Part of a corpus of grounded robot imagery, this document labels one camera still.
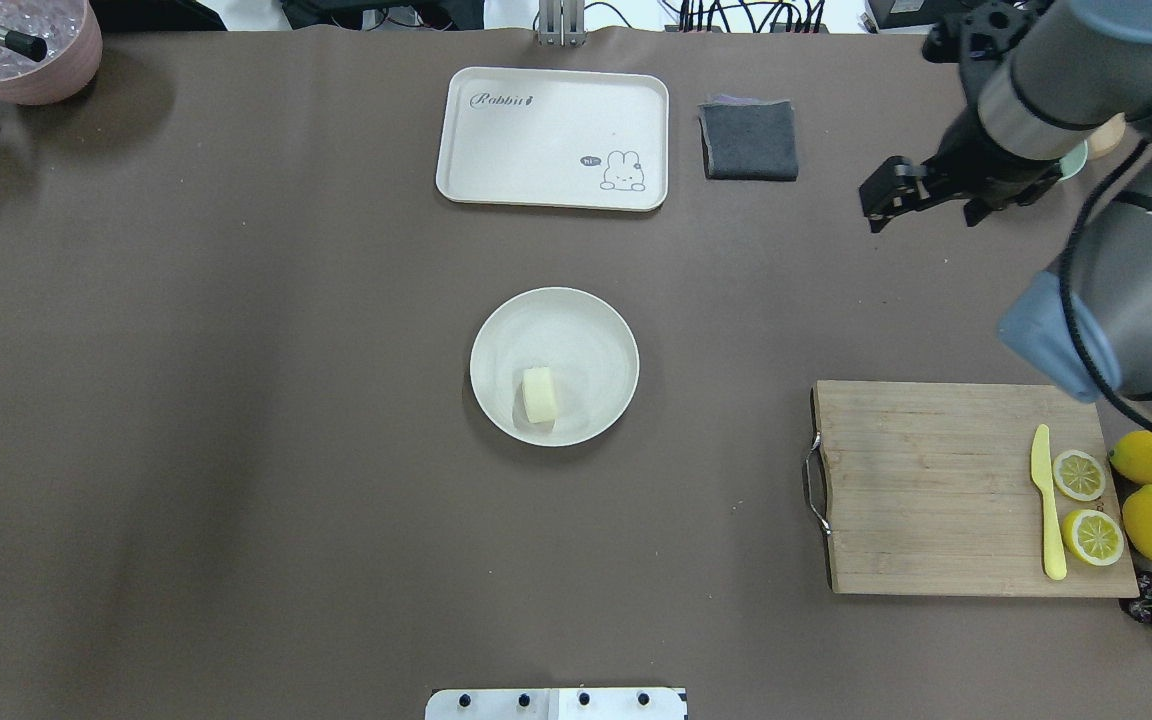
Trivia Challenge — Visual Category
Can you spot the lemon half slice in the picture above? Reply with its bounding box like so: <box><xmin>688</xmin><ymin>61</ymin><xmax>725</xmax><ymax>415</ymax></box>
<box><xmin>1052</xmin><ymin>448</ymin><xmax>1108</xmax><ymax>502</ymax></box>
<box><xmin>1060</xmin><ymin>509</ymin><xmax>1126</xmax><ymax>568</ymax></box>

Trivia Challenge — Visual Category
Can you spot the cream rabbit tray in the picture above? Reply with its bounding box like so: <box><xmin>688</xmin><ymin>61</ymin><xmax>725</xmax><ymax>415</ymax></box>
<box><xmin>435</xmin><ymin>67</ymin><xmax>669</xmax><ymax>211</ymax></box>

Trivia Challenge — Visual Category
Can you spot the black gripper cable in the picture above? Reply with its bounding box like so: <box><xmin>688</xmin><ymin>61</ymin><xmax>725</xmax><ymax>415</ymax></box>
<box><xmin>1056</xmin><ymin>141</ymin><xmax>1152</xmax><ymax>450</ymax></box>

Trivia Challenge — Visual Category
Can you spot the wooden cup tree stand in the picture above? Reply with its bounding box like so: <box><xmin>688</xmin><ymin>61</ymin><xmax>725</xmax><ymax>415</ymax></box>
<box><xmin>1085</xmin><ymin>113</ymin><xmax>1126</xmax><ymax>161</ymax></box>

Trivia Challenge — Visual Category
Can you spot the bamboo cutting board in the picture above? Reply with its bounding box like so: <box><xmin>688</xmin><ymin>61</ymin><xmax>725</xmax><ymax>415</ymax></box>
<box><xmin>803</xmin><ymin>381</ymin><xmax>1137</xmax><ymax>598</ymax></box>

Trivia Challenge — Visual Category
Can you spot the cream round plate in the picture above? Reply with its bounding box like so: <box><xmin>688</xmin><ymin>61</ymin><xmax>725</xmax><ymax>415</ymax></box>
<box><xmin>468</xmin><ymin>287</ymin><xmax>641</xmax><ymax>447</ymax></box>

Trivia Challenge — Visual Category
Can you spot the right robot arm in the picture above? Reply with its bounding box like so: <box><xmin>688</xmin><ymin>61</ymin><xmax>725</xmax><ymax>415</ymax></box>
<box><xmin>859</xmin><ymin>1</ymin><xmax>1152</xmax><ymax>432</ymax></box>

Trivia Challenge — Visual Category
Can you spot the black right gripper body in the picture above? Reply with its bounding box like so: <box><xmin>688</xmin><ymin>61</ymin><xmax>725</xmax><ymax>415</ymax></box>
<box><xmin>858</xmin><ymin>108</ymin><xmax>1066</xmax><ymax>233</ymax></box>

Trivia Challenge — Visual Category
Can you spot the light green bowl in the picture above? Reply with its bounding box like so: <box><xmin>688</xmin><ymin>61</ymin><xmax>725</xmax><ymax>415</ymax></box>
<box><xmin>1058</xmin><ymin>141</ymin><xmax>1091</xmax><ymax>182</ymax></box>

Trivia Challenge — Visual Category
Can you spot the yellow plastic knife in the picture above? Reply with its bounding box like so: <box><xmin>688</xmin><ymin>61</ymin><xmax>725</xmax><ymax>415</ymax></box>
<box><xmin>1028</xmin><ymin>423</ymin><xmax>1068</xmax><ymax>582</ymax></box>

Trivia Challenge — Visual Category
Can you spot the aluminium frame post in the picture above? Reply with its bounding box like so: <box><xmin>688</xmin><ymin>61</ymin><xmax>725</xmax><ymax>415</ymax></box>
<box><xmin>535</xmin><ymin>0</ymin><xmax>588</xmax><ymax>47</ymax></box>

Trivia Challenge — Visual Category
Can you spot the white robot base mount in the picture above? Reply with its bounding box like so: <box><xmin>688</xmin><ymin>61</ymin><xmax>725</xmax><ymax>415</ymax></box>
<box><xmin>424</xmin><ymin>685</ymin><xmax>689</xmax><ymax>719</ymax></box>

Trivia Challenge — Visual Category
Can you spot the pink bowl with ice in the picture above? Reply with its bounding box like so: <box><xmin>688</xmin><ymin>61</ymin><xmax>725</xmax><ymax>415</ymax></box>
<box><xmin>0</xmin><ymin>1</ymin><xmax>103</xmax><ymax>106</ymax></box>

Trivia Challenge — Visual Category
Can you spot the grey folded cloth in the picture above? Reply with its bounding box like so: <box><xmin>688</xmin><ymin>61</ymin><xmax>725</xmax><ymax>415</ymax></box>
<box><xmin>698</xmin><ymin>97</ymin><xmax>799</xmax><ymax>182</ymax></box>

